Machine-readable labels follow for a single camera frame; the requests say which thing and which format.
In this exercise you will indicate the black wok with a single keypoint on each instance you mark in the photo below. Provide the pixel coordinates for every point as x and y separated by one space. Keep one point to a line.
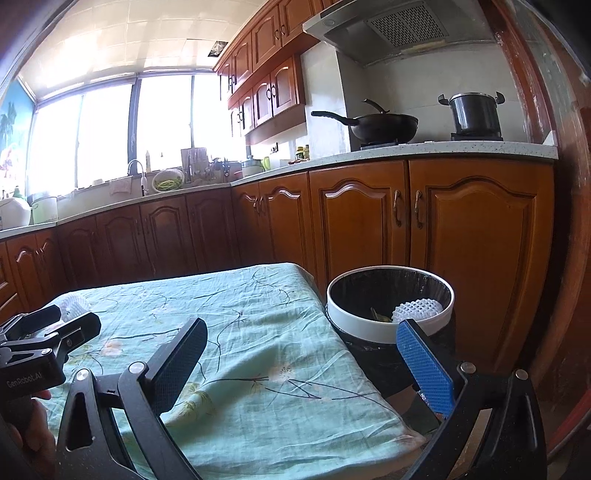
383 128

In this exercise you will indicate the dark kitchen utensils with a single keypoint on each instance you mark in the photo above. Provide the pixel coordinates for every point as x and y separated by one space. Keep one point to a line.
222 170

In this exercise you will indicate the wooden base cabinets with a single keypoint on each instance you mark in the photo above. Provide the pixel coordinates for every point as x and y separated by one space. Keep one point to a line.
360 217

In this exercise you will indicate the green floral tablecloth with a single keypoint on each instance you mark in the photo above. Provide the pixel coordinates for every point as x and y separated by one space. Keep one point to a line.
254 360

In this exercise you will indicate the white bin with black bag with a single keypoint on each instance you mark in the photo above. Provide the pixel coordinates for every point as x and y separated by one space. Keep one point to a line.
360 318

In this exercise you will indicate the black stockpot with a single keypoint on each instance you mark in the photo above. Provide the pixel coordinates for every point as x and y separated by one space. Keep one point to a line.
474 114

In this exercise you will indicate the gas stove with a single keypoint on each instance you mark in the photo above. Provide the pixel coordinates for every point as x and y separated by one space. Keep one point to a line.
429 142

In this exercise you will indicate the large white foam fruit net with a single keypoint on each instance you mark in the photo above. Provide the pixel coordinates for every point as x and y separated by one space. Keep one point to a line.
415 311

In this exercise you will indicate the white rice cooker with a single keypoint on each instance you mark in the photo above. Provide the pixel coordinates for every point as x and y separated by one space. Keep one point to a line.
14 213

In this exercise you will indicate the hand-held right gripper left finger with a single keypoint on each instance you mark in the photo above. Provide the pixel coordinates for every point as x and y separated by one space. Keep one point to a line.
180 360

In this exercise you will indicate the speckled kitchen countertop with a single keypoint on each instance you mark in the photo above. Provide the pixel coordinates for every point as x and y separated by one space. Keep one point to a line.
461 148

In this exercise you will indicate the white dish cloth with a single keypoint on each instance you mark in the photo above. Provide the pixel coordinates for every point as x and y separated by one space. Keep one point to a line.
121 185

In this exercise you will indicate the small condiment jars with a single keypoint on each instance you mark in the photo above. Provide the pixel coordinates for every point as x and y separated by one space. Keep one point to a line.
301 153

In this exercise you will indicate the small white foam fruit net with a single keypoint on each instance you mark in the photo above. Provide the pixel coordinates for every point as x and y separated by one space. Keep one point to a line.
75 305

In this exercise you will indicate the pale green lidded pot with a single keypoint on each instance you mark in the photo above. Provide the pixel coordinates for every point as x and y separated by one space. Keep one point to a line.
45 209

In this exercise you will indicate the wall poster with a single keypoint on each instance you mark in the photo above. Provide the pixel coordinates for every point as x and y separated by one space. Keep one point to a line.
11 134

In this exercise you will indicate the white colander with green vegetables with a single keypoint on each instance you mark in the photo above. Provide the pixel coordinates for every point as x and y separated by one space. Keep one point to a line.
167 181

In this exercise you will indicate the wooden wall cabinets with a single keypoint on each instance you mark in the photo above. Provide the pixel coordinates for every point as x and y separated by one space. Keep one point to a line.
265 60

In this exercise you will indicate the yellow squeeze bottle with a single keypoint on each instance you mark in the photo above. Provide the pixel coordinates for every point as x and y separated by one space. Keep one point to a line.
148 160

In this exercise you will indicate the wooden door frame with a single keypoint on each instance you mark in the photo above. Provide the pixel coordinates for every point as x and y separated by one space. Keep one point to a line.
540 92

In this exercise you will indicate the person's left hand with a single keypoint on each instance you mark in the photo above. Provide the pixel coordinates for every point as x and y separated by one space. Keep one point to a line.
32 424

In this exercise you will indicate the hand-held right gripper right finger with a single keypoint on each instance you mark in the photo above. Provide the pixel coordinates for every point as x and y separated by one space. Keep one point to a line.
425 364

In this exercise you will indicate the kitchen window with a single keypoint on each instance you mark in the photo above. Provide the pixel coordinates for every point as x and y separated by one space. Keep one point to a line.
111 134

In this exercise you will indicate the steel lidded pot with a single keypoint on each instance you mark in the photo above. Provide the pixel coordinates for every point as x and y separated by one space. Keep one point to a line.
251 167

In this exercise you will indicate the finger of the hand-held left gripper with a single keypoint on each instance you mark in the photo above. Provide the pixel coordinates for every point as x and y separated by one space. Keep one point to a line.
32 319
76 334

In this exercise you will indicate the steel range hood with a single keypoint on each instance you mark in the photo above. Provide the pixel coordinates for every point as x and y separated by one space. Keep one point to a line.
397 27

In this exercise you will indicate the metal sink faucet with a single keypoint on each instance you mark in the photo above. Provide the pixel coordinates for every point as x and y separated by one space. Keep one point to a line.
135 170

